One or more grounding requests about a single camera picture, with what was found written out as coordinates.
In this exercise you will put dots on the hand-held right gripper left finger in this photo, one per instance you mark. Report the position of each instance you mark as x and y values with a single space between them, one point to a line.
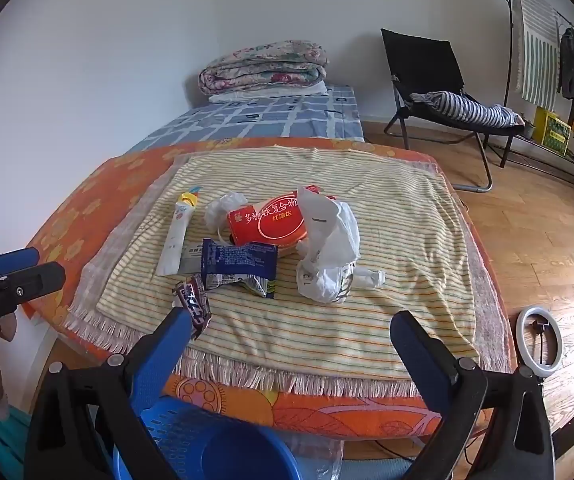
162 355

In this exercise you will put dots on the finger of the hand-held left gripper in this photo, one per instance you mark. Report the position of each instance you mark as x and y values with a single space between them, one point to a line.
32 282
17 260

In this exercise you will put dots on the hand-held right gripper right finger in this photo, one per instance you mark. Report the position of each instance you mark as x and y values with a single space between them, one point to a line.
417 355

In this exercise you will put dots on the dark purple candy wrapper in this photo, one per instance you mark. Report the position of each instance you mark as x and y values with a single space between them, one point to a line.
194 300

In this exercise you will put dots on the small grey white box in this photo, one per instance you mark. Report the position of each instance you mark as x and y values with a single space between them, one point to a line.
191 260

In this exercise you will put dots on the white tube with yellow cap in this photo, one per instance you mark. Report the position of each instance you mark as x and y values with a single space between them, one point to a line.
174 240

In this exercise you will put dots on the blue snack wrapper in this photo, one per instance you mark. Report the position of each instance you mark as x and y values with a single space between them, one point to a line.
237 260

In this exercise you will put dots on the blue plastic basket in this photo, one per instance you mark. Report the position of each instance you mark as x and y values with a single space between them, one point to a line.
247 455

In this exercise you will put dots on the white tissue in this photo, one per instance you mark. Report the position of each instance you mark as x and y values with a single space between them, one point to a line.
219 212

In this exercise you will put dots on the white plastic bag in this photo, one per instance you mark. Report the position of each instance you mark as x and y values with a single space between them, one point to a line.
327 230

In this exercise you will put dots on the red cardboard box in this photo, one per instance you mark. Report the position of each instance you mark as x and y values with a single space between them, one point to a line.
267 227

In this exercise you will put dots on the striped yellow fringed cloth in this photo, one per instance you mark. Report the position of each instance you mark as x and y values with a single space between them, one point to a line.
117 257

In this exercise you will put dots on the teal cloth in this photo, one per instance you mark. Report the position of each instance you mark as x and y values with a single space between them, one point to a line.
12 435

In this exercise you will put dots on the clear plastic sheet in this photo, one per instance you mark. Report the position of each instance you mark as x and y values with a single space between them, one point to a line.
317 460

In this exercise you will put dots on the black rectangular object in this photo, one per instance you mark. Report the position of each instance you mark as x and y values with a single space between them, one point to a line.
567 435

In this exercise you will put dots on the striped garment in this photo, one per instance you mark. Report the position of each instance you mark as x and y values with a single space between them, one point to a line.
467 107

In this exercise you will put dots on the yellow crate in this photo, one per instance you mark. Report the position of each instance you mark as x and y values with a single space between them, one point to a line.
554 132

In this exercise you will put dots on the blue checked bedsheet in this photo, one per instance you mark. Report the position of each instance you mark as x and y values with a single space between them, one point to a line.
267 115

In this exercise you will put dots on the folded white sheet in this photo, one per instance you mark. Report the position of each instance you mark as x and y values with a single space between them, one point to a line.
247 96

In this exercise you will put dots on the black folding chair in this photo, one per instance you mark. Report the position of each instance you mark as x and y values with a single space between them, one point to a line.
417 65

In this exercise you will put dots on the folded floral quilt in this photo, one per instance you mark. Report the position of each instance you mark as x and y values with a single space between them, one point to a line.
267 67

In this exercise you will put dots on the black metal clothes rack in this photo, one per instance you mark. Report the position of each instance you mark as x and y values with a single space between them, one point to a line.
510 60

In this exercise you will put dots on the green striped towel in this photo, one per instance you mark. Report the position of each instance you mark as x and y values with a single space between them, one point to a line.
537 45

